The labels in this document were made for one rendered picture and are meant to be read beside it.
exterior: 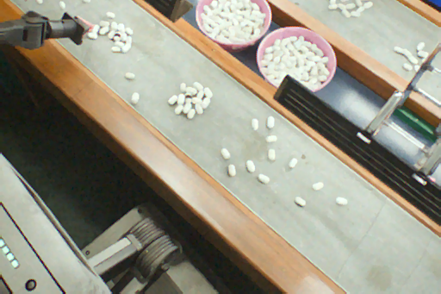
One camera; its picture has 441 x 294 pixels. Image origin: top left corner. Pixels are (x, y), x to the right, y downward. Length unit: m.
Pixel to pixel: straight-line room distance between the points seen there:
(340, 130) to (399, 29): 0.77
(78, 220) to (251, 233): 1.05
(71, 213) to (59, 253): 1.57
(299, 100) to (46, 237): 0.71
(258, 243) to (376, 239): 0.34
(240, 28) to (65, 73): 0.62
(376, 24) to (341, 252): 0.84
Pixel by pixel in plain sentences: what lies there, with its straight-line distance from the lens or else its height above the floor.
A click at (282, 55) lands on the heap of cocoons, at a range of 1.71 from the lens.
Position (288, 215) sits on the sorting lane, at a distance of 1.47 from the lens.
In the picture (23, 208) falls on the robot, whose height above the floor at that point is 1.44.
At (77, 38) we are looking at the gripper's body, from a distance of 1.62.
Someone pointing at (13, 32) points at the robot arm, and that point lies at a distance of 1.49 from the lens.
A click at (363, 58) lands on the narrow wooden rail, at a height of 0.76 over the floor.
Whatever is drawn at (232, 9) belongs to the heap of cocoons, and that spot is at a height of 0.74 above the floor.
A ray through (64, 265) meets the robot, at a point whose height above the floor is 1.44.
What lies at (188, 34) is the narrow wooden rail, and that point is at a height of 0.76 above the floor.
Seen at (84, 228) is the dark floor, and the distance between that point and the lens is 2.27.
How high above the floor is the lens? 2.13
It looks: 59 degrees down
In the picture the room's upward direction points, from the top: 4 degrees clockwise
